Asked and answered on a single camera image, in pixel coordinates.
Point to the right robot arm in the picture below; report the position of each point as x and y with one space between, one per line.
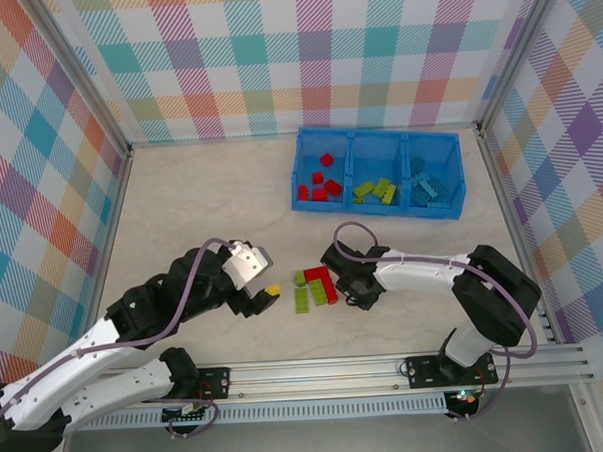
500 297

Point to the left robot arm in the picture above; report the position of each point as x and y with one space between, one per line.
113 389

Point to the long red lego brick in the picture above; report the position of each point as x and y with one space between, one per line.
332 290

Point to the small green lego brick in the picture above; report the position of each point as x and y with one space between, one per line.
300 277

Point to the blue three-compartment bin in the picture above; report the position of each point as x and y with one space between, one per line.
373 153

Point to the small circuit board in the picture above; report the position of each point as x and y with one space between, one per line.
187 416
466 400

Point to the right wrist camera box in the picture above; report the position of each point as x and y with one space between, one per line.
335 258

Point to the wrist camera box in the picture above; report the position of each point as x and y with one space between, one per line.
335 258
246 266

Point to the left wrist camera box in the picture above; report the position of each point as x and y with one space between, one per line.
246 266

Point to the aluminium frame rail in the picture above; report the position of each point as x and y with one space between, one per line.
313 375

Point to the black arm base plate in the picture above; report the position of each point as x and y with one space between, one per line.
423 373
218 382

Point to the aluminium side rail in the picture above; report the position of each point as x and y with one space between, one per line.
506 202
113 214

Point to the aluminium corner post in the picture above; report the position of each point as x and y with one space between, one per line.
95 95
519 51

